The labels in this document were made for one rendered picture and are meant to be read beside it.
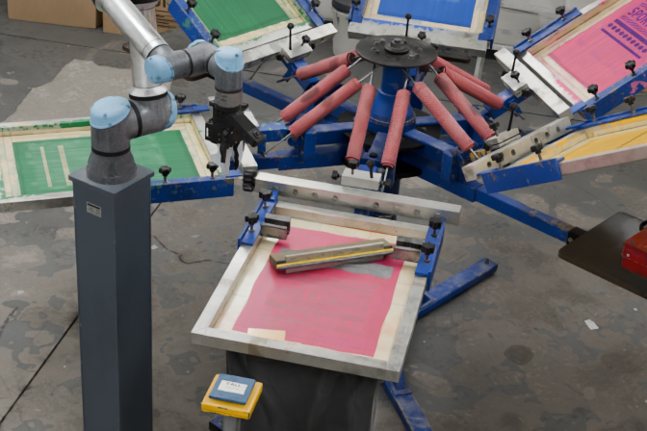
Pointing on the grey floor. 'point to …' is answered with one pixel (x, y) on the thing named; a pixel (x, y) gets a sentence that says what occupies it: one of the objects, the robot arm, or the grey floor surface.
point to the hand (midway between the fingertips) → (232, 169)
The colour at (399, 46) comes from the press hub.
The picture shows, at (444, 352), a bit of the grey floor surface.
